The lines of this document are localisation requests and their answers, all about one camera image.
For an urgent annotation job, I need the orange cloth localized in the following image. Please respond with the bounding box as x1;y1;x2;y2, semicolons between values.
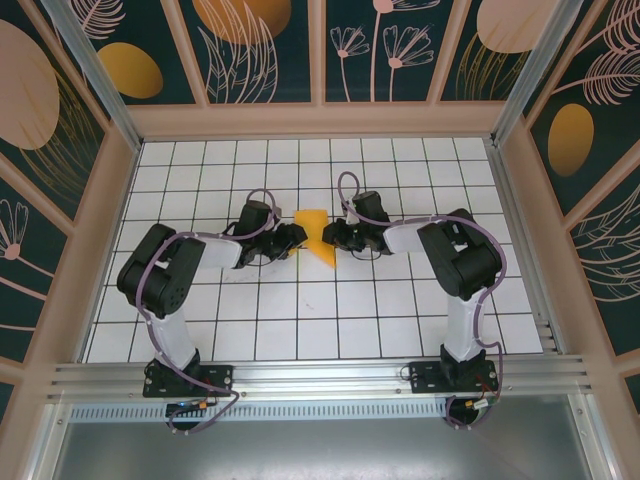
293;207;339;270

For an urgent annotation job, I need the grey metal sheet panel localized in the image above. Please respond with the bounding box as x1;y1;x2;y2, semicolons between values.
49;394;596;480

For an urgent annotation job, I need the black controller board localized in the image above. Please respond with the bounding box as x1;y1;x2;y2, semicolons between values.
166;399;221;416

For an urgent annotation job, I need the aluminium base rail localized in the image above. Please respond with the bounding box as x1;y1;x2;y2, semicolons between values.
47;354;594;401

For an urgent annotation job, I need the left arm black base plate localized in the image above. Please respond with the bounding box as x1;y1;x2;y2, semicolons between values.
143;364;236;399

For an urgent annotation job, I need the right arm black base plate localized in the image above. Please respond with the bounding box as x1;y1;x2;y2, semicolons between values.
409;360;499;396

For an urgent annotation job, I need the aluminium side rail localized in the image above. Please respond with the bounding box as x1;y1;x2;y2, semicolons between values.
484;139;566;356

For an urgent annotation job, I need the slotted metal cable tray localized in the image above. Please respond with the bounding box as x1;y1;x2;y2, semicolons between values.
69;403;451;422

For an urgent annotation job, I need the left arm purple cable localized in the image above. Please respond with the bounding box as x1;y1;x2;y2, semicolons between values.
134;188;282;436

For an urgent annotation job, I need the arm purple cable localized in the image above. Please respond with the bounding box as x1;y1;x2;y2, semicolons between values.
338;171;509;431
134;188;282;436

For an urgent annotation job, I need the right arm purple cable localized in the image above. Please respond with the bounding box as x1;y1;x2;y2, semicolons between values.
338;171;509;431

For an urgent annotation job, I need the aluminium corner post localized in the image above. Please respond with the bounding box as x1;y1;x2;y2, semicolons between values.
492;0;581;146
42;0;144;151

